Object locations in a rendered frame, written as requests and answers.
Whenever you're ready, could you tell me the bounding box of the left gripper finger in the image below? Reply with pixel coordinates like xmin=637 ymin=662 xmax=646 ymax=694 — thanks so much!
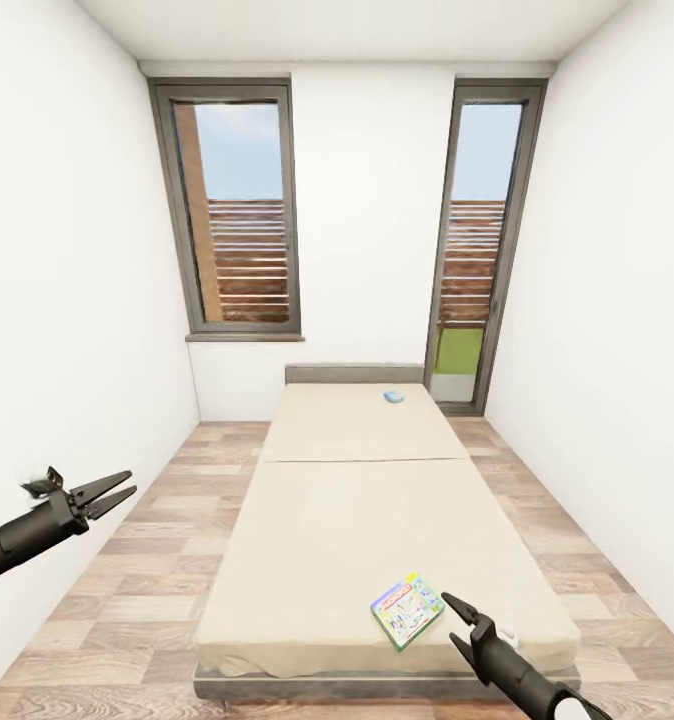
xmin=81 ymin=485 xmax=138 ymax=521
xmin=66 ymin=470 xmax=133 ymax=521

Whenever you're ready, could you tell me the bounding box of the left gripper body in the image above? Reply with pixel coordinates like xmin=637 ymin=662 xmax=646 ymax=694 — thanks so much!
xmin=0 ymin=489 xmax=90 ymax=566

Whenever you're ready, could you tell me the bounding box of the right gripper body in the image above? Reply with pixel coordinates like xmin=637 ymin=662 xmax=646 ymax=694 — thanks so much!
xmin=470 ymin=615 xmax=534 ymax=707

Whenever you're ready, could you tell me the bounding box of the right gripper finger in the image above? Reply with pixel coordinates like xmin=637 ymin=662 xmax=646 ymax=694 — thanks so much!
xmin=449 ymin=632 xmax=476 ymax=671
xmin=441 ymin=592 xmax=486 ymax=627

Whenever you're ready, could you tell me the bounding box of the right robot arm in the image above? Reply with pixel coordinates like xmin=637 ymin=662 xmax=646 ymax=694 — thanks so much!
xmin=441 ymin=592 xmax=612 ymax=720

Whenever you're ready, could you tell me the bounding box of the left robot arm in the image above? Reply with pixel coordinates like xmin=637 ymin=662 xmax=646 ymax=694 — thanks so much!
xmin=0 ymin=465 xmax=138 ymax=576

